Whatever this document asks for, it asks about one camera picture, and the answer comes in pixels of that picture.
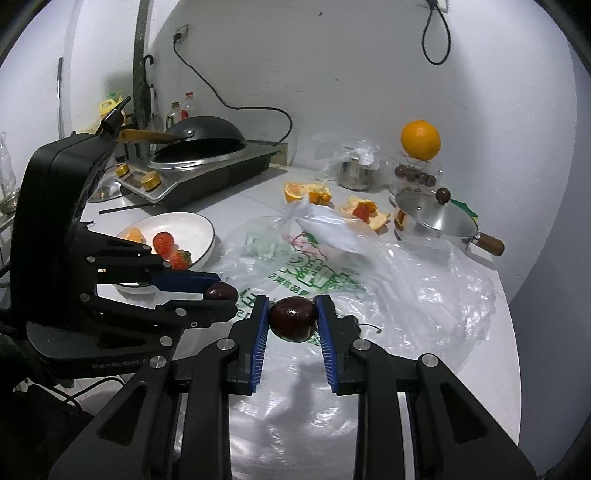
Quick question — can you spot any glass pot lid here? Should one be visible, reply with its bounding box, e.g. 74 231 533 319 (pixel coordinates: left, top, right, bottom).
88 178 123 204

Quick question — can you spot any printed clear plastic bag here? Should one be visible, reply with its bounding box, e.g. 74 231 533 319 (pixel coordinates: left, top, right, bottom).
215 200 497 480

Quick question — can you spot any black power cable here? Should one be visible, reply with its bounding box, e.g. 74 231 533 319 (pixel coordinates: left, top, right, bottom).
422 0 451 65
173 32 294 144

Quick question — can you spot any orange peel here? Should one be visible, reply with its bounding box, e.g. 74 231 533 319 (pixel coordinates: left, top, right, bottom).
339 195 392 232
305 182 333 206

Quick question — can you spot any yellow oil bottle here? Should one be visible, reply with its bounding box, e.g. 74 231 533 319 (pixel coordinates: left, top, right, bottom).
99 92 124 127

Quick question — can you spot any steel pot wooden handle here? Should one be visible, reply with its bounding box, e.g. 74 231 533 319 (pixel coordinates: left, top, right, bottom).
392 208 505 257

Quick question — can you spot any black wok wooden handle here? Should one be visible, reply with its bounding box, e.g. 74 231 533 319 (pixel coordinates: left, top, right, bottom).
119 115 246 162

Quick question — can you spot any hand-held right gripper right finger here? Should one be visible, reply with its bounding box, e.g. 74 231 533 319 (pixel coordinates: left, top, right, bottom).
315 294 539 480

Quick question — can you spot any clear plastic bottle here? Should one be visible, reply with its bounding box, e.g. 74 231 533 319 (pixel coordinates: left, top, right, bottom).
0 131 17 199

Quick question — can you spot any black hooked handle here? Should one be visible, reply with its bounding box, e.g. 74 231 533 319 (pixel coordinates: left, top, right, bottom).
142 54 158 134

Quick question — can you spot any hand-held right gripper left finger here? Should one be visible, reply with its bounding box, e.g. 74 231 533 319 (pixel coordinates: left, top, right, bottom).
48 294 271 480

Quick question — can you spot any crumpled clear plastic wrap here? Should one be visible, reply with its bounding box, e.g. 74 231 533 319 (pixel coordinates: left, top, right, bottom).
314 134 384 183

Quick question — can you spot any row of dark beads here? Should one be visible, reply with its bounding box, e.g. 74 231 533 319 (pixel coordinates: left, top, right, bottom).
394 164 437 186

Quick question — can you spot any white bowl black rim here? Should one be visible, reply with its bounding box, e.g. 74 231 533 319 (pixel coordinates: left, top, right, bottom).
113 211 216 296

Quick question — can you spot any small steel cup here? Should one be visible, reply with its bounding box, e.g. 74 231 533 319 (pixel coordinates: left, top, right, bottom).
339 159 377 191

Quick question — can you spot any whole orange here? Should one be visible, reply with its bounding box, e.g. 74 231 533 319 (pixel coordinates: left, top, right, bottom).
400 119 441 162

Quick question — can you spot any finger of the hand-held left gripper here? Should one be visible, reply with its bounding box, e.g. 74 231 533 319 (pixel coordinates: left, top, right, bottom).
81 293 238 345
76 224 223 296

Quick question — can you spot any black induction cooker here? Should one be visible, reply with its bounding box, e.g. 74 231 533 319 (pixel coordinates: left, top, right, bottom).
115 138 282 208

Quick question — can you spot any thin black stick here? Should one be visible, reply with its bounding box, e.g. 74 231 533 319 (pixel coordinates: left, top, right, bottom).
98 203 155 215

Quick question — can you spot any grey vertical pipe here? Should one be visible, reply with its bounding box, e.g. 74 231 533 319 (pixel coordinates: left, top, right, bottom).
133 0 153 158

